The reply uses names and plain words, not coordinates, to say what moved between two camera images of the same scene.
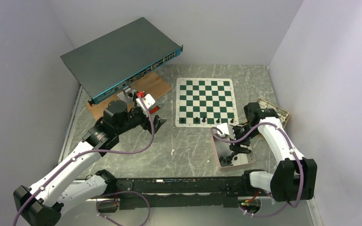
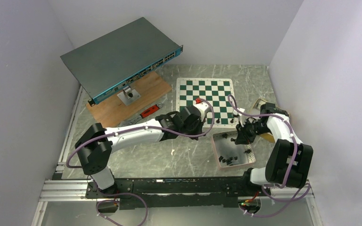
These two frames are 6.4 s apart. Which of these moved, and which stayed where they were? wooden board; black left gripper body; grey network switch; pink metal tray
Moved: black left gripper body
Stayed: pink metal tray; wooden board; grey network switch
